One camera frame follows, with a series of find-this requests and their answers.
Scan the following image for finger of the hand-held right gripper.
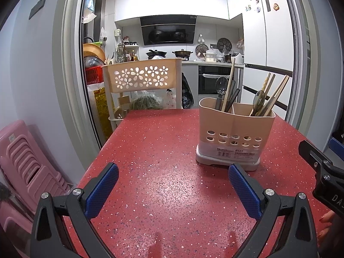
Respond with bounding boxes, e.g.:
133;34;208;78
298;139;334;176
328;137;344;155

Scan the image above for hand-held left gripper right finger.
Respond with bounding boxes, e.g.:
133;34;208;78
228;163;318;258

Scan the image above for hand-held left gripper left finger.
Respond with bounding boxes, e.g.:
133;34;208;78
30;163;119;258

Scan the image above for beige plastic utensil holder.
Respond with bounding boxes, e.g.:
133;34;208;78
196;97;276;172

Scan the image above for ribbed light wooden chopstick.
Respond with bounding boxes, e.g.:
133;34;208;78
261;72;271;93

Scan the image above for person's right hand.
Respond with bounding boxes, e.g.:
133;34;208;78
317;211;337;244

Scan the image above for stack of pink plastic stools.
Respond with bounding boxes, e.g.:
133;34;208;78
0;120;72;237

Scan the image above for yellow cooking oil bottle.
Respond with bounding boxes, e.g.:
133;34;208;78
93;87;114;138

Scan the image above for bag of green vegetables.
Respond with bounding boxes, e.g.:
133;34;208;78
130;91;165;111

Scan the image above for black built-in oven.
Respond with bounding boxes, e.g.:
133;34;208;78
198;65;234;95

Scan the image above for dotted white plastic bag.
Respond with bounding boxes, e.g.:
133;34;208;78
165;90;178;109

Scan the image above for black plastic bag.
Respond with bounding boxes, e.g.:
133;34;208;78
181;72;195;109

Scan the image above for red plastic basket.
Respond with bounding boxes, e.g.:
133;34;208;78
84;65;105;84

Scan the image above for white refrigerator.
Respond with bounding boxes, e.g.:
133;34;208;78
239;0;295;120

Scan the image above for metal bowl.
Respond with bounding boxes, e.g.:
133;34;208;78
84;56;104;68

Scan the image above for beige flower cutout storage cart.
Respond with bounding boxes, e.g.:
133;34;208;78
102;58;184;129

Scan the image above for large round hanging rack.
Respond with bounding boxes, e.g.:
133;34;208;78
217;38;232;51

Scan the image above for yellow round basin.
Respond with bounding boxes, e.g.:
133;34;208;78
83;43;106;61

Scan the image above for spice rack with bottles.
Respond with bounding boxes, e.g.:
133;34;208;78
116;41;141;63

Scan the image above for dark cooking pot with lid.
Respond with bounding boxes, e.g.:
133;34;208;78
172;49;194;59

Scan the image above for black range hood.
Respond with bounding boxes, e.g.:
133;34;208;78
140;15;197;46

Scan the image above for dark wall switch panel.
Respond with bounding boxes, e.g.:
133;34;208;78
29;0;48;20

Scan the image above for white wall cabinets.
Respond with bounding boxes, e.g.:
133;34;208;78
114;0;244;23

